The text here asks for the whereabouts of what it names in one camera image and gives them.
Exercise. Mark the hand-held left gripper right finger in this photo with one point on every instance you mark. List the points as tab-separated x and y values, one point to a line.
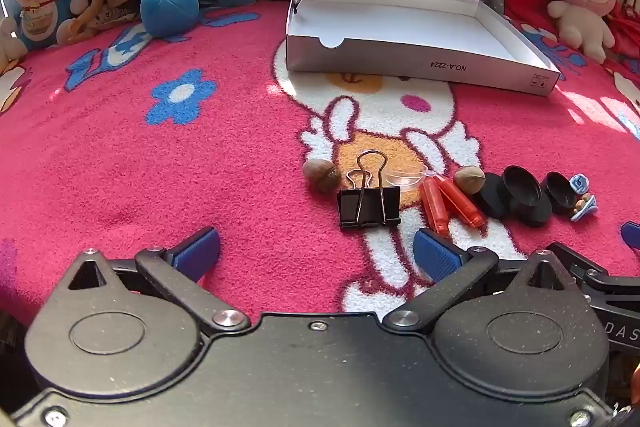
437	254

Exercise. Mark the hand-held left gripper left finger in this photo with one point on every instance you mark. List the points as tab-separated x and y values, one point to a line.
197	249

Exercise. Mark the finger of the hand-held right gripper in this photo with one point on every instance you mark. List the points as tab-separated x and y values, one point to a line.
632	235
595	274

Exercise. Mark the blue hair clip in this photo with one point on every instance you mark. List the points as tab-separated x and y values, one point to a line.
583	206

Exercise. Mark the black round cap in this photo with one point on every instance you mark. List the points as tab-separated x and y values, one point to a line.
492	202
560	193
525	197

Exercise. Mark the brown walnut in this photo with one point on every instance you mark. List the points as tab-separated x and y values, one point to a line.
322	174
470	179

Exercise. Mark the clear plastic lid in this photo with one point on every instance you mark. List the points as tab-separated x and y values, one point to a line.
405	179

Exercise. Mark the large black binder clip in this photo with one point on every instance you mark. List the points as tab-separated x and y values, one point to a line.
370	207

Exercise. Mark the white cardboard box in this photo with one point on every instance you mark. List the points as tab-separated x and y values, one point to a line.
400	17

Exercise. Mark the pink printed blanket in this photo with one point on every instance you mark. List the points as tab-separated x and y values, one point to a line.
125	157

